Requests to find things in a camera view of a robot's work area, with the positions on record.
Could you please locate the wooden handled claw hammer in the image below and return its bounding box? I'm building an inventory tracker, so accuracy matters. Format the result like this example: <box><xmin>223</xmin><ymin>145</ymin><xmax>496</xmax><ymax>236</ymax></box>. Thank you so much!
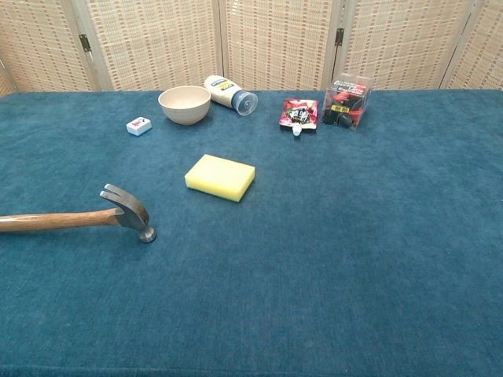
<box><xmin>0</xmin><ymin>183</ymin><xmax>158</xmax><ymax>245</ymax></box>

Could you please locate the yellow rectangular sponge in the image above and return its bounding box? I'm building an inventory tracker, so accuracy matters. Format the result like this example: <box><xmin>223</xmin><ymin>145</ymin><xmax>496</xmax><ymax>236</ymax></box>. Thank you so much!
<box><xmin>184</xmin><ymin>153</ymin><xmax>256</xmax><ymax>203</ymax></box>

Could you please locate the red spouted drink pouch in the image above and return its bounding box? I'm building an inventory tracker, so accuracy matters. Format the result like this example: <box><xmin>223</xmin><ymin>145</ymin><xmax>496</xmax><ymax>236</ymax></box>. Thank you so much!
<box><xmin>278</xmin><ymin>97</ymin><xmax>320</xmax><ymax>137</ymax></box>

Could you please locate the blue velvet tablecloth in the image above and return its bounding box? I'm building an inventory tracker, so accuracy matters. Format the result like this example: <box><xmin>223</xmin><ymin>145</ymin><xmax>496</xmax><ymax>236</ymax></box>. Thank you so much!
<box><xmin>0</xmin><ymin>89</ymin><xmax>503</xmax><ymax>377</ymax></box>

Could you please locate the mayonnaise squeeze bottle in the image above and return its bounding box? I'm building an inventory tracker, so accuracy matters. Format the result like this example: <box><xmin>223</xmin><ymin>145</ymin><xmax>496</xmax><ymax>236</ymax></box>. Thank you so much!
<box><xmin>203</xmin><ymin>75</ymin><xmax>259</xmax><ymax>118</ymax></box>

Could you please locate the beige ceramic bowl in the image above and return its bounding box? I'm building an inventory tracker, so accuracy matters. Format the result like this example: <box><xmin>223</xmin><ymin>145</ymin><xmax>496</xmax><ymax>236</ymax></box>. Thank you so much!
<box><xmin>157</xmin><ymin>85</ymin><xmax>212</xmax><ymax>126</ymax></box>

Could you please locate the clear box of clips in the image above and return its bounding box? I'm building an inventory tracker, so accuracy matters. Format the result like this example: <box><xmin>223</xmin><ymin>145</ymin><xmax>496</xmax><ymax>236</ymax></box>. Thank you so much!
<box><xmin>321</xmin><ymin>72</ymin><xmax>374</xmax><ymax>132</ymax></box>

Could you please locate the white mahjong tile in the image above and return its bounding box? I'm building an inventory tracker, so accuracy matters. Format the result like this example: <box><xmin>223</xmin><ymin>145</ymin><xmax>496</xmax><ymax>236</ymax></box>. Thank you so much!
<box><xmin>126</xmin><ymin>115</ymin><xmax>153</xmax><ymax>137</ymax></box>

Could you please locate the woven folding screen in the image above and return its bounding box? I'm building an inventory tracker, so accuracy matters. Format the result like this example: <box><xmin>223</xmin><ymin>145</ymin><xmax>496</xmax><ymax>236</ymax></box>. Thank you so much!
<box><xmin>0</xmin><ymin>0</ymin><xmax>503</xmax><ymax>96</ymax></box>

